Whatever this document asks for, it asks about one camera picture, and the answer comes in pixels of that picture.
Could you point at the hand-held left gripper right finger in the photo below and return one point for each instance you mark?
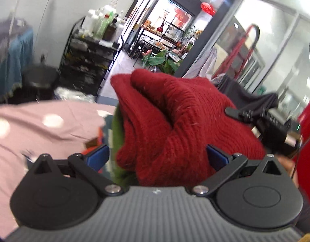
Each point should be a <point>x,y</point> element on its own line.
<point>215,158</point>

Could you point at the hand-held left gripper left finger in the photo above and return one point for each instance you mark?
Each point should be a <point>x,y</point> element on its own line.
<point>99,156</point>

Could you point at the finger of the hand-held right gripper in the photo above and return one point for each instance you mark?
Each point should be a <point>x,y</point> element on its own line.
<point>233,112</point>

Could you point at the dark red knit sweater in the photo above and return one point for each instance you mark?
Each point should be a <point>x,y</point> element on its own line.
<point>170,121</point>

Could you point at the person's right hand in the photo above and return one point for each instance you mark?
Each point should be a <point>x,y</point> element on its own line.
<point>286,165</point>

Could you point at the black cloth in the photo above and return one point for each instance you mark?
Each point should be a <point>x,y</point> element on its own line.
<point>245,95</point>

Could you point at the green knit garment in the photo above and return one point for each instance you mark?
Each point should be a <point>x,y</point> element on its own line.
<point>118,131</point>

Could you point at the person's red top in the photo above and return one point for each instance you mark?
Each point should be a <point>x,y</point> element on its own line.
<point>308,143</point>

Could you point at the white hanging cloth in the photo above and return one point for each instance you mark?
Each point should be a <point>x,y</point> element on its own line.
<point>207,65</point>

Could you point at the pink polka dot bed sheet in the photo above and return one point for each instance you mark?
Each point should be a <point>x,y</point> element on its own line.
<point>44,136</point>

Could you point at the red ladder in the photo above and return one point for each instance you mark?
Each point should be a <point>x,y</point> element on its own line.
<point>235,53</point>

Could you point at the clear plastic bag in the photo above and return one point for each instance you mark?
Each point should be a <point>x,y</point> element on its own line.
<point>71,94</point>

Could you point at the green potted plant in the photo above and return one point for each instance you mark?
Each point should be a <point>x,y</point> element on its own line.
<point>160,61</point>

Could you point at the black shelf cart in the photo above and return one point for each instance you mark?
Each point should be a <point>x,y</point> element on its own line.
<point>84,63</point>

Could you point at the black round stool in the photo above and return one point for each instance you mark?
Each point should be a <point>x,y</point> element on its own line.
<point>41,77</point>

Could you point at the red lantern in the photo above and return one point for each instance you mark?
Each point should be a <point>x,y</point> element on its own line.
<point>207,8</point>

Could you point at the red glass vase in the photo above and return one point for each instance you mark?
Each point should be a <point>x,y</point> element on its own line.
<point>160,29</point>

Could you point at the group of bottles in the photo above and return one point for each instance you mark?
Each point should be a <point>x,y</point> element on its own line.
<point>99,24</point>

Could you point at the grey massage bed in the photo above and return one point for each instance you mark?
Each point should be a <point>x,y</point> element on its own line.
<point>13,55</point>

